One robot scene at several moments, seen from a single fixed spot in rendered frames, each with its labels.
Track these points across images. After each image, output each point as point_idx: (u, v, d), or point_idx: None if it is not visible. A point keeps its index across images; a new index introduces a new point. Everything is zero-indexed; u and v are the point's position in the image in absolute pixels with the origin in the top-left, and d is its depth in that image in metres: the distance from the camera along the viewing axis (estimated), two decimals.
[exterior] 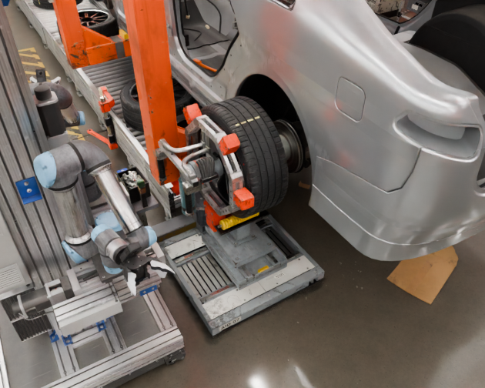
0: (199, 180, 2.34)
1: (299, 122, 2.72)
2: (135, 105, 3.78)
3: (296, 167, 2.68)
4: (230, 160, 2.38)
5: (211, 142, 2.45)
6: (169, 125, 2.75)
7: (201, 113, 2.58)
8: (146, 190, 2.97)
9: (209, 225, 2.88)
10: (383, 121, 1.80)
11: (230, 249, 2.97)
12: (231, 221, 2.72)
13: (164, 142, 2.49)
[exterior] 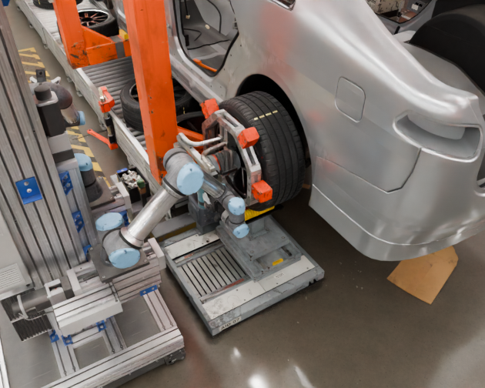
0: (218, 173, 2.39)
1: (299, 122, 2.72)
2: (135, 105, 3.78)
3: None
4: (249, 154, 2.43)
5: (229, 136, 2.50)
6: (169, 125, 2.75)
7: (219, 108, 2.62)
8: (146, 190, 2.97)
9: None
10: (383, 121, 1.80)
11: (245, 242, 3.02)
12: (247, 214, 2.77)
13: (183, 136, 2.54)
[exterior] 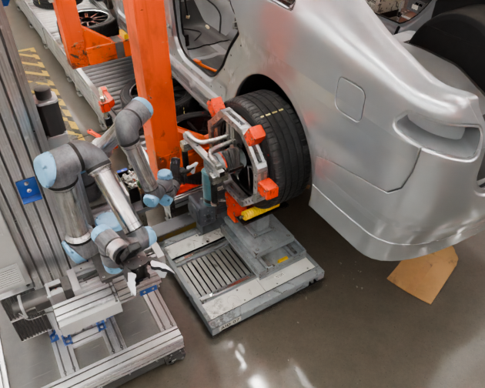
0: (225, 171, 2.40)
1: None
2: None
3: None
4: (255, 152, 2.44)
5: (235, 134, 2.51)
6: (169, 125, 2.75)
7: (225, 106, 2.64)
8: None
9: (229, 217, 2.94)
10: (383, 121, 1.80)
11: (250, 239, 3.03)
12: (252, 212, 2.78)
13: (189, 134, 2.55)
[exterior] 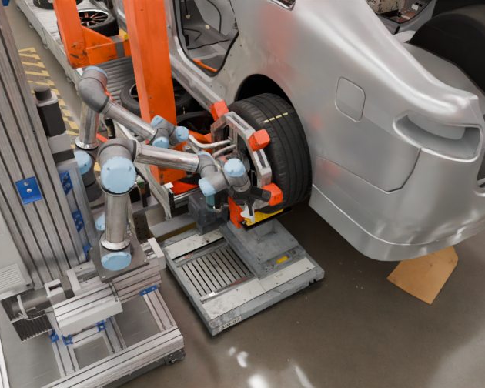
0: None
1: None
2: (135, 105, 3.78)
3: None
4: (259, 156, 2.41)
5: (239, 138, 2.48)
6: None
7: (228, 110, 2.60)
8: (146, 190, 2.97)
9: (232, 222, 2.90)
10: (383, 121, 1.80)
11: (253, 245, 3.00)
12: (255, 217, 2.75)
13: (192, 138, 2.52)
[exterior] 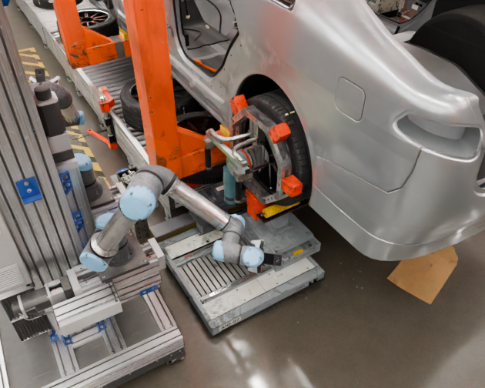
0: (249, 168, 2.42)
1: None
2: (135, 105, 3.78)
3: None
4: (279, 148, 2.46)
5: (259, 132, 2.53)
6: (169, 125, 2.75)
7: (247, 104, 2.65)
8: None
9: (250, 214, 2.95)
10: (383, 121, 1.80)
11: (269, 237, 3.05)
12: (274, 209, 2.80)
13: (213, 132, 2.57)
